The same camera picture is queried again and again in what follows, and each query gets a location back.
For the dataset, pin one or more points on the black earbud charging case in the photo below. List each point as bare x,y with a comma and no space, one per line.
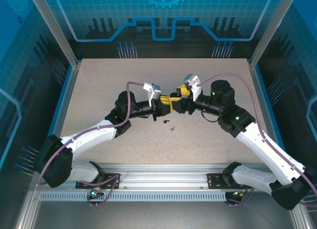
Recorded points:
175,94

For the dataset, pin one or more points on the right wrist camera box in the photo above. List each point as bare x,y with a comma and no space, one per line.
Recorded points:
193,81

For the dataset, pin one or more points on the aluminium frame post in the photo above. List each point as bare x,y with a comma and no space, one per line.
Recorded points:
270,33
57,33

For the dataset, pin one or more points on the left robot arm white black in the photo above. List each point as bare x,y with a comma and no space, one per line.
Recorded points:
89,137

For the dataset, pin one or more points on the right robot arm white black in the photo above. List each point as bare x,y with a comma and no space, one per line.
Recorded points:
267,147

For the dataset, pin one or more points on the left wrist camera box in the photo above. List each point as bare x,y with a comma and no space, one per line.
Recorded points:
152,89

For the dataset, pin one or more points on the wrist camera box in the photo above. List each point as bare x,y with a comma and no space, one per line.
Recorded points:
193,81
152,89

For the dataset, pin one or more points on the aluminium mounting rail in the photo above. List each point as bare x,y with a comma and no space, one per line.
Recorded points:
161,177

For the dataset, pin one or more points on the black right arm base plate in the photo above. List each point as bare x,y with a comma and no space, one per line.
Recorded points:
215,180

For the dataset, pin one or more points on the aluminium table side rail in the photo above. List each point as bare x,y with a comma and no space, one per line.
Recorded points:
260,90
62,110

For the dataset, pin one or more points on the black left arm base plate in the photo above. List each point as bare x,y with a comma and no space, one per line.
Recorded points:
84,184

